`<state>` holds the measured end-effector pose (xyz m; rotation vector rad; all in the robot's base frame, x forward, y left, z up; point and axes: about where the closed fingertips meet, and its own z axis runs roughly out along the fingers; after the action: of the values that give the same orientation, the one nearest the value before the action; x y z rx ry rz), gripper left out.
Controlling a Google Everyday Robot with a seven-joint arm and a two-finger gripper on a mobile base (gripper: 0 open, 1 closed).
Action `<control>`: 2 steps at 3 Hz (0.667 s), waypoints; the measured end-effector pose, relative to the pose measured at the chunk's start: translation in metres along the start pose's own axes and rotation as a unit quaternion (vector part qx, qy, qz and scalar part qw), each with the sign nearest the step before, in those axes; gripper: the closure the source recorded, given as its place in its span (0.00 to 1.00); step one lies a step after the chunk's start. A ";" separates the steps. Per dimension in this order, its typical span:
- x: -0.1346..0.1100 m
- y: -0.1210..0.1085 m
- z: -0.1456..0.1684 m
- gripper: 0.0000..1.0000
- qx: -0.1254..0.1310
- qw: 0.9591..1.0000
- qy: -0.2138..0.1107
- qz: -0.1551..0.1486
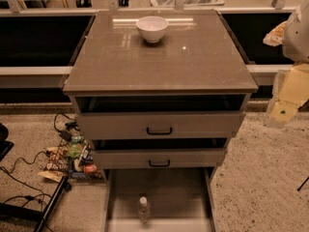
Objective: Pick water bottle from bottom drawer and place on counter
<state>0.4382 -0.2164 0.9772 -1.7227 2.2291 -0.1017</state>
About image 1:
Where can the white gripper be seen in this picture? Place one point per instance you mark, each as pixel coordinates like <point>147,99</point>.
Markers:
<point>297,38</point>

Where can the clear plastic water bottle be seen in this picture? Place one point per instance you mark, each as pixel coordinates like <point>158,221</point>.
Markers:
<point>144,209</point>

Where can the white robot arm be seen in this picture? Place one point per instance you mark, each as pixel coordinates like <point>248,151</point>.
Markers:
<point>293,35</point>

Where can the middle grey drawer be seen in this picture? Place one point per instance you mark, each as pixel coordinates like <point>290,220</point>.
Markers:
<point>171,158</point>

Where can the grey drawer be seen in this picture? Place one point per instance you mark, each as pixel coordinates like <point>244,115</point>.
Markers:
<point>180,200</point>
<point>171,158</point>
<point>159,125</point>

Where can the top grey drawer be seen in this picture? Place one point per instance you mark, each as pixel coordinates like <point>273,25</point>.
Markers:
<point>159,125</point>

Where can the grey drawer cabinet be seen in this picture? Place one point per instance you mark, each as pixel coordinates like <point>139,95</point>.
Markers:
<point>196,67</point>

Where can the bottom grey drawer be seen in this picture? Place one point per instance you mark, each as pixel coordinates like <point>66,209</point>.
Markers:
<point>180,200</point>

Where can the black tripod leg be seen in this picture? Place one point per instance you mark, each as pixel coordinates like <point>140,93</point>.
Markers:
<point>304,182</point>

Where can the white ceramic bowl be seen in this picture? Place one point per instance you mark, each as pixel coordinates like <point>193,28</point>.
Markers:
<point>152,28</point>

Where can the pile of snack packages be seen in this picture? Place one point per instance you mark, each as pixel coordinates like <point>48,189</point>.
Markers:
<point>72,159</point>

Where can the black power adapter with cable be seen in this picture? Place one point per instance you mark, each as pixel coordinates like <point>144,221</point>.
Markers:
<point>70,125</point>

